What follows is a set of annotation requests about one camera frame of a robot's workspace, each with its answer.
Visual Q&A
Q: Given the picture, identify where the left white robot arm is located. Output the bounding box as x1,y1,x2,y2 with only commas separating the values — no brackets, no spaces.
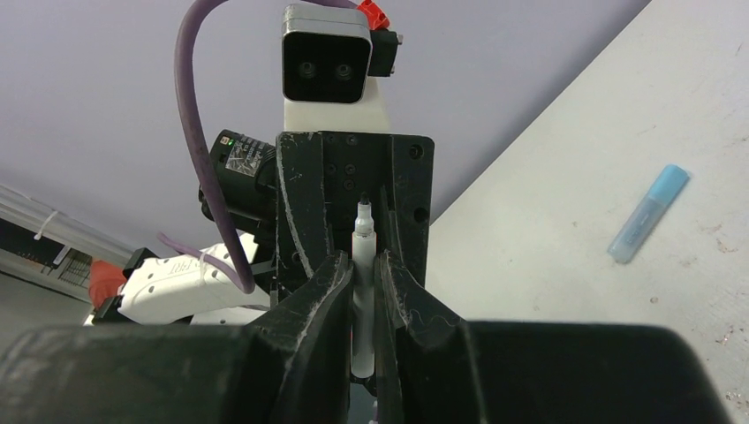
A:
86,132,435,293

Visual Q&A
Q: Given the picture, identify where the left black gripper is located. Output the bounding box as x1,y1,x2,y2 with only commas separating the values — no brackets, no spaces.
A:
274,132,435,301

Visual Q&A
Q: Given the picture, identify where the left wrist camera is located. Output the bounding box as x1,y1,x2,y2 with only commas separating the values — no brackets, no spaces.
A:
282,1,403,133

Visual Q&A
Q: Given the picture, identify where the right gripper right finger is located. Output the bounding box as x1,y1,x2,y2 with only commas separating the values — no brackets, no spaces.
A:
374,252,730,423

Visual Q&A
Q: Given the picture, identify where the blue highlighter pen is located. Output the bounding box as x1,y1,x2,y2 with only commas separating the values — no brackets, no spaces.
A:
607,164,690,264

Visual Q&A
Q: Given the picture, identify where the thin white pen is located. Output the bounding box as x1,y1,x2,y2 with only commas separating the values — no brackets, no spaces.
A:
351,193,377,379

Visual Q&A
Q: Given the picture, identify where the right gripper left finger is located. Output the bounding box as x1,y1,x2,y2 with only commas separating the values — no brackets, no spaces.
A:
1,252,352,423

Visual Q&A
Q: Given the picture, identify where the aluminium frame rail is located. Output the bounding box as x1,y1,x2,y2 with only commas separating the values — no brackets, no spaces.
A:
1,186,134,301

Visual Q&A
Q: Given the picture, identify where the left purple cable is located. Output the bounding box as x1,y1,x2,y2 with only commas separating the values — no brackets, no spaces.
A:
156,0,358,295

